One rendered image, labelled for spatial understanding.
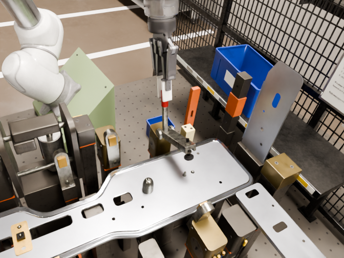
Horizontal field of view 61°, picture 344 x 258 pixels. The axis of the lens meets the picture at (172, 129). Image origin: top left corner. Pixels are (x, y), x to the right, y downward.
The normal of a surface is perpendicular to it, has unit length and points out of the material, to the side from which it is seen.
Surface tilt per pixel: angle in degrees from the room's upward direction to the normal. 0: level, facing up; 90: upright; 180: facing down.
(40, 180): 0
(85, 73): 42
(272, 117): 90
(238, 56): 90
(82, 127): 0
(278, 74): 90
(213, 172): 0
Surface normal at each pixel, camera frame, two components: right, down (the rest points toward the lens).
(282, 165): 0.11, -0.73
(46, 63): 0.86, -0.17
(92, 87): -0.46, -0.31
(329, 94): -0.87, 0.26
